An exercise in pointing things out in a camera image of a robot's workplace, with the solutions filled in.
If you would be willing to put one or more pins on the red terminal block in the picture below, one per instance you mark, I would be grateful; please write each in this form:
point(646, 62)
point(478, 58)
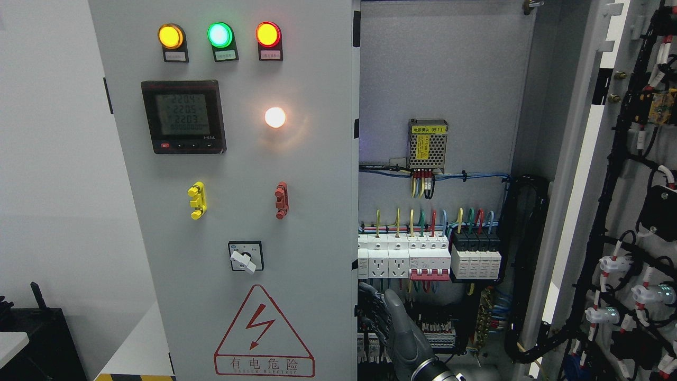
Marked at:
point(282, 201)

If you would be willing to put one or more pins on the grey cabinet door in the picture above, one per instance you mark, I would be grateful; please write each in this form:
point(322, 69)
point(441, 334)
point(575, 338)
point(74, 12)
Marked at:
point(595, 271)
point(294, 320)

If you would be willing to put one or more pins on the yellow indicator lamp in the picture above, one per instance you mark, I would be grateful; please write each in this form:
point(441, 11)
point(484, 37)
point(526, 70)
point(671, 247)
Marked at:
point(171, 36)

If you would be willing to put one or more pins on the dark grey robot hand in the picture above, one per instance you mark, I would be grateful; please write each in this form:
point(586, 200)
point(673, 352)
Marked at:
point(406, 345)

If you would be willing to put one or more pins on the red indicator lamp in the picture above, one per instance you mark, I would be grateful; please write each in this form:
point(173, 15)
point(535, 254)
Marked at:
point(268, 34)

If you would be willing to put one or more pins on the white rotary selector switch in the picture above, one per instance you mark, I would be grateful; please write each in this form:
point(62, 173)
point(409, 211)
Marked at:
point(246, 255)

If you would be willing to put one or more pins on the white socket breaker row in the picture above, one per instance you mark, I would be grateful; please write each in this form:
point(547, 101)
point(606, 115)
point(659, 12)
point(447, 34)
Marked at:
point(402, 256)

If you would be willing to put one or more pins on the white glowing indicator lamp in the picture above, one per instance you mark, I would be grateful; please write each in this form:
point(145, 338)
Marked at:
point(275, 117)

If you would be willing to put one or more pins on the black box at left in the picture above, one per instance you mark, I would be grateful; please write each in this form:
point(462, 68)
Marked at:
point(50, 353)

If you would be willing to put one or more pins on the black white surge protector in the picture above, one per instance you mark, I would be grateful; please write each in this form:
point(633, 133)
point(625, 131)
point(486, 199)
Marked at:
point(475, 256)

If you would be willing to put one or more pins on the black digital power meter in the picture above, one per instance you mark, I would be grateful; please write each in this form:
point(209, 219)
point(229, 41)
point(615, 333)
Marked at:
point(184, 116)

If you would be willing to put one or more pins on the perforated metal power supply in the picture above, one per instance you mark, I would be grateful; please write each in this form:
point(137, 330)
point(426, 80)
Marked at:
point(427, 143)

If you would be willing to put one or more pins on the yellow terminal block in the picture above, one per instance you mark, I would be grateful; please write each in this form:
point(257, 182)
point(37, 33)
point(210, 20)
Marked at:
point(198, 200)

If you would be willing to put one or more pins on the lower relay terminal row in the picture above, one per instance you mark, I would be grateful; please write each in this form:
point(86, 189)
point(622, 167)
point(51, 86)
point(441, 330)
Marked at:
point(370, 349)

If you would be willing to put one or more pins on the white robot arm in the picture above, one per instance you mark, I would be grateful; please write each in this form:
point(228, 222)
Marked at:
point(433, 369)

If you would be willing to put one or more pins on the green indicator lamp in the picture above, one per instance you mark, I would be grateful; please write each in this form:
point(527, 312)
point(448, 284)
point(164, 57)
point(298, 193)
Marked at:
point(220, 35)

